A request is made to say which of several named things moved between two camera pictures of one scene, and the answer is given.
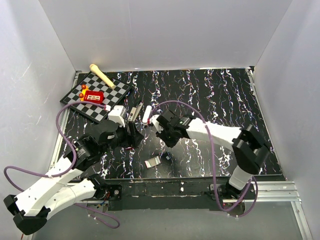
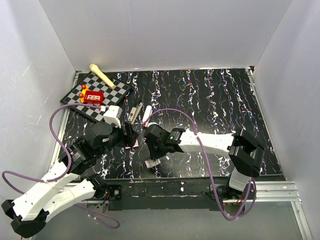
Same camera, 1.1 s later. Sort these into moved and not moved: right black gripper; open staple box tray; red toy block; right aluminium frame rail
Moved: right black gripper
Not moved: open staple box tray; right aluminium frame rail; red toy block
